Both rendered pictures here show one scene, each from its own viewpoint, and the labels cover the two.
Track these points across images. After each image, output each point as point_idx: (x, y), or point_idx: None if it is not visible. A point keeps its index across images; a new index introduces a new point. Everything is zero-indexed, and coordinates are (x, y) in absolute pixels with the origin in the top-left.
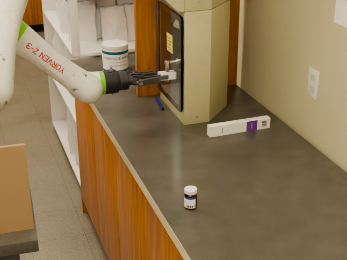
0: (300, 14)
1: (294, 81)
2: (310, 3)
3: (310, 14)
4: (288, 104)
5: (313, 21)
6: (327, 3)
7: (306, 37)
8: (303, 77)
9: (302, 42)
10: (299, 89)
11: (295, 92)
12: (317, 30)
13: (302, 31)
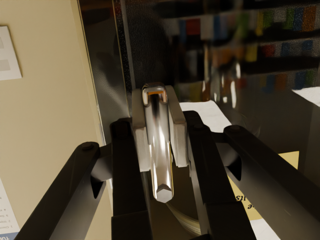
0: (83, 141)
1: (63, 27)
2: (62, 163)
3: (56, 150)
4: None
5: (45, 143)
6: (21, 176)
7: (54, 115)
8: (35, 49)
9: (62, 104)
10: (37, 21)
11: (49, 7)
12: (28, 135)
13: (69, 119)
